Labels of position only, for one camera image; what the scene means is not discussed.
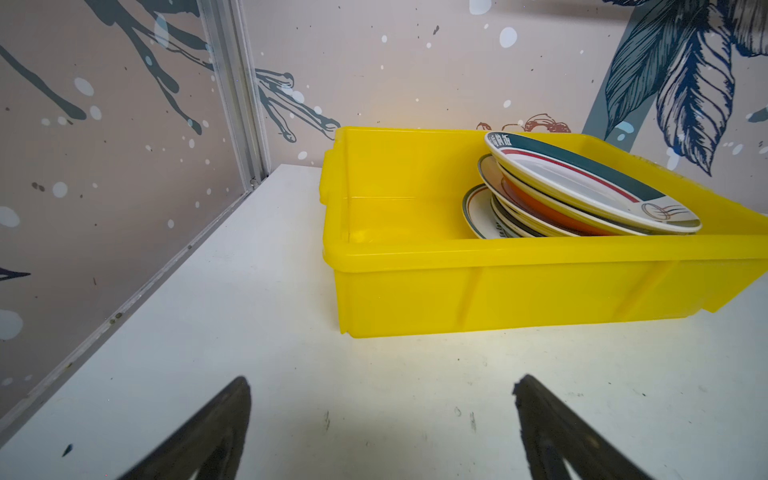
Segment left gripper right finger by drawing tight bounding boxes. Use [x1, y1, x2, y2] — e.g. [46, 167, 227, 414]
[512, 374, 649, 479]

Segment yellow plastic bin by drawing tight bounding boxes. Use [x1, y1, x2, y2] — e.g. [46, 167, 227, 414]
[319, 127, 767, 338]

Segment white plate green red rim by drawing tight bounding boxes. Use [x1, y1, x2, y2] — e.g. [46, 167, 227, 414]
[485, 131, 702, 235]

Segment orange plate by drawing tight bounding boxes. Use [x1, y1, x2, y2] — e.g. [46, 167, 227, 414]
[501, 178, 611, 236]

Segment white plate red chinese characters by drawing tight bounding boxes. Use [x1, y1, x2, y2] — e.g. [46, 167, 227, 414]
[462, 185, 514, 240]

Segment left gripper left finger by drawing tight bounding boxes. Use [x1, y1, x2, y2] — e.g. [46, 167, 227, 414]
[122, 376, 251, 479]

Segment white plate green lettered rim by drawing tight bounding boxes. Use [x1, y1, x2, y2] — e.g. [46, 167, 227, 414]
[478, 154, 655, 238]

